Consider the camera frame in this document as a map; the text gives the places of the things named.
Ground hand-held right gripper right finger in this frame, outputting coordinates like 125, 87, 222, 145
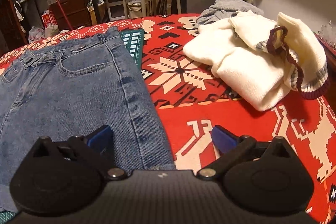
196, 125, 297, 180

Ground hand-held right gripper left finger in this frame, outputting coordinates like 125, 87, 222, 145
31, 125, 129, 180

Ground blue denim jeans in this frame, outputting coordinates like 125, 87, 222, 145
0, 27, 176, 212

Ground red patterned blanket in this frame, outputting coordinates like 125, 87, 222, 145
0, 13, 336, 224

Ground cream knit sweater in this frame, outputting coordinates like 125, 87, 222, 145
182, 10, 331, 112

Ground green cutting mat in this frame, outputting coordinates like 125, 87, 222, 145
119, 28, 145, 68

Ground white plastic bag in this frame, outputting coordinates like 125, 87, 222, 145
28, 26, 45, 43

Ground wooden drawer cabinet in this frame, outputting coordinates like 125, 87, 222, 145
49, 0, 92, 30

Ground red and white carton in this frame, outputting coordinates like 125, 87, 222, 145
41, 11, 57, 30

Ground grey garment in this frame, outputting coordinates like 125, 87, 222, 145
194, 0, 264, 30

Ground cluster of clear bottles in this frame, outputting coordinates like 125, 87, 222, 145
319, 21, 336, 41

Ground red-handled broom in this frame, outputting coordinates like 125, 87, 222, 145
49, 0, 72, 30

